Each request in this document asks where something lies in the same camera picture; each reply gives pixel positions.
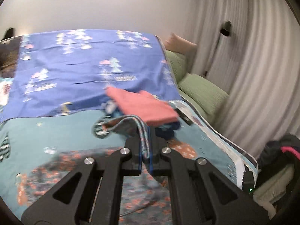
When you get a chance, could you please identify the green cushion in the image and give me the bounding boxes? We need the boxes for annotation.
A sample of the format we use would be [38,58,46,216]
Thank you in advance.
[166,50,187,83]
[178,74,229,123]

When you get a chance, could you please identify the teal floral garment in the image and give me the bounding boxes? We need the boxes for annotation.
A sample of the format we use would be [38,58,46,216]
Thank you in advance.
[21,117,172,224]

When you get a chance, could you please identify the dark brown blanket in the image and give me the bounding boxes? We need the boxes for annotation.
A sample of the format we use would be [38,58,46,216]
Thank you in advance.
[1,36,22,78]

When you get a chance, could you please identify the green cushion far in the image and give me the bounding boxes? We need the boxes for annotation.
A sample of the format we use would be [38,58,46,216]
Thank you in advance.
[166,50,187,83]

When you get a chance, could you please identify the purple tree print sheet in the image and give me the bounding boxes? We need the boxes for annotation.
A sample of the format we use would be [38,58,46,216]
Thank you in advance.
[1,29,180,122]

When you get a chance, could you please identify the pink folded garment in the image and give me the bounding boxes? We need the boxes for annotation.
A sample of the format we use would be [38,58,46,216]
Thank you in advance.
[106,86,179,127]

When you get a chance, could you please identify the teal printed bed cover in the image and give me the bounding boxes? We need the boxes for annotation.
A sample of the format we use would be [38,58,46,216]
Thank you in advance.
[0,77,258,218]

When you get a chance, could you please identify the black pink bag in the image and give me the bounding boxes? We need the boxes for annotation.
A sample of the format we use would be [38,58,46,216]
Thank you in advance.
[256,133,299,189]

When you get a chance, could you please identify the tan pillow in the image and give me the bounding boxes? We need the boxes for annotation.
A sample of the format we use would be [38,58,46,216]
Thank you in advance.
[163,33,197,55]

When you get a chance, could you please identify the black floor lamp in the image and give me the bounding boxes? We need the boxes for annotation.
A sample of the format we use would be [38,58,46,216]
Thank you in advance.
[203,20,232,78]

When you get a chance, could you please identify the green cushion near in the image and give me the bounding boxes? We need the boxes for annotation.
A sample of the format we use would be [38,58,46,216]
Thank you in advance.
[178,74,229,123]

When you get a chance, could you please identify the black camera box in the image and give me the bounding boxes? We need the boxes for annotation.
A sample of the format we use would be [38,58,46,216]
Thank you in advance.
[242,171,255,197]

